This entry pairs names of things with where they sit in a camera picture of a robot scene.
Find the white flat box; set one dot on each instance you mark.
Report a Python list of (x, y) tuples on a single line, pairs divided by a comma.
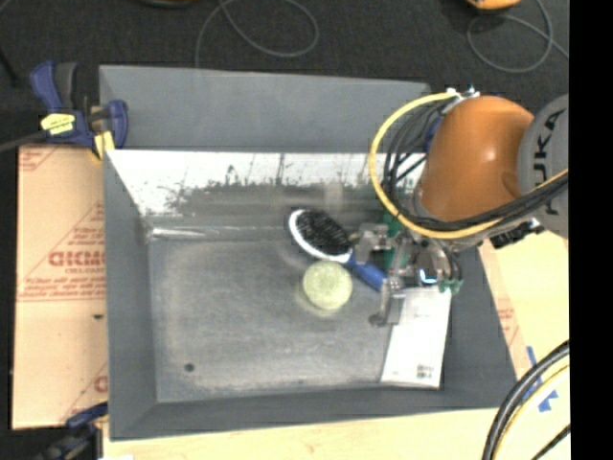
[(419, 343)]

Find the black cylinder on white bracket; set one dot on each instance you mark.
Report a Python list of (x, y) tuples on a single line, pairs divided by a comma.
[(515, 236)]

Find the blue and white hairbrush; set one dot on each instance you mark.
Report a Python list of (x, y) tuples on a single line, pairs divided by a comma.
[(321, 235)]

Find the yellow-green ball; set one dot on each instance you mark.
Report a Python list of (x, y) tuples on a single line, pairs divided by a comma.
[(327, 286)]

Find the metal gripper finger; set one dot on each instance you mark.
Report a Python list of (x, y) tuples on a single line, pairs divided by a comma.
[(384, 305), (370, 240)]

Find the brown cardboard board red print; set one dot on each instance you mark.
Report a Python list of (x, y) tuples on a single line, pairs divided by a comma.
[(57, 237)]

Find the grey metal bin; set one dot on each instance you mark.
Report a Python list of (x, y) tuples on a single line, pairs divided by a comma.
[(239, 314)]

